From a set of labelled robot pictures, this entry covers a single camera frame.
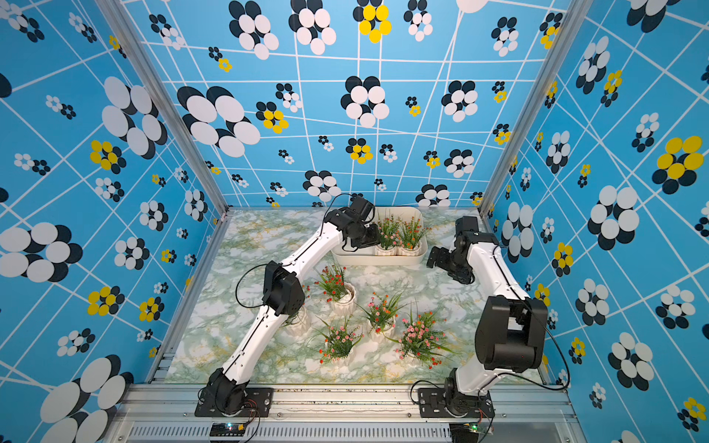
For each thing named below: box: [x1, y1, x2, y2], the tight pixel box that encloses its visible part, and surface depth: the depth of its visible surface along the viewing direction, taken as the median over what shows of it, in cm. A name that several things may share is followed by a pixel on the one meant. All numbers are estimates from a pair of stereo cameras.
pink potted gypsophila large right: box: [384, 299, 457, 370], surface depth 72 cm
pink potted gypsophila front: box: [312, 314, 365, 364], surface depth 75 cm
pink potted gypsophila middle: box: [354, 291, 407, 344], surface depth 80 cm
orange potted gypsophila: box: [396, 215, 433, 257], surface depth 98 cm
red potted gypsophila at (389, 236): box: [375, 215, 400, 257], surface depth 98 cm
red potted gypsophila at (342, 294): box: [313, 263, 358, 314], surface depth 88 cm
